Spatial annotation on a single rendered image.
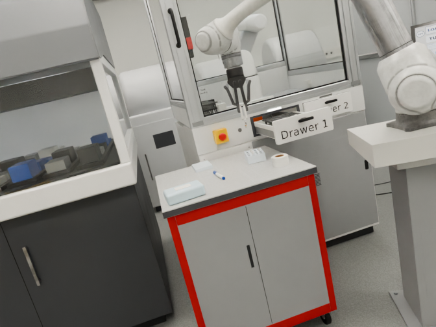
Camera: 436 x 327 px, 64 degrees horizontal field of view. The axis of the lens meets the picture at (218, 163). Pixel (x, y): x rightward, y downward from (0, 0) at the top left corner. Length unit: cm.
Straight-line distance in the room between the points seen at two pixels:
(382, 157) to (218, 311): 86
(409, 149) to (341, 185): 96
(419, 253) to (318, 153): 81
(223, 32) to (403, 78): 66
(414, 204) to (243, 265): 68
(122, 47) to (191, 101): 330
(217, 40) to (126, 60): 370
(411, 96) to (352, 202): 122
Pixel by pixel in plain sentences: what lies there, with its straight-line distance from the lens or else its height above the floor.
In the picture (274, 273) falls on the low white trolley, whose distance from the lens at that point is 152.
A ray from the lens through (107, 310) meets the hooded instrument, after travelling 196.
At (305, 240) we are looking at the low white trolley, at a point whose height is 46.
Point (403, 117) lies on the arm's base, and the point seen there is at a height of 88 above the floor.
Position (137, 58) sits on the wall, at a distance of 505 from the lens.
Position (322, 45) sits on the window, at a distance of 211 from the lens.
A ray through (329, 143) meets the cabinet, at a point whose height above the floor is 66.
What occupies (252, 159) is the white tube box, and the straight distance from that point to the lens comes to 162.
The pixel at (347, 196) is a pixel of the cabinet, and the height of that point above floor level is 31.
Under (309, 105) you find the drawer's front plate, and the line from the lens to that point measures 203.
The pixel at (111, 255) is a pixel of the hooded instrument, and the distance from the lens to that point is 182.
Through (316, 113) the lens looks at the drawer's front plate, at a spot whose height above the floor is 91.
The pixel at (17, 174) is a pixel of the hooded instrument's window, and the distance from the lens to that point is 170.
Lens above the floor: 118
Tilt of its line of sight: 14 degrees down
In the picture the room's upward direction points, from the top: 13 degrees counter-clockwise
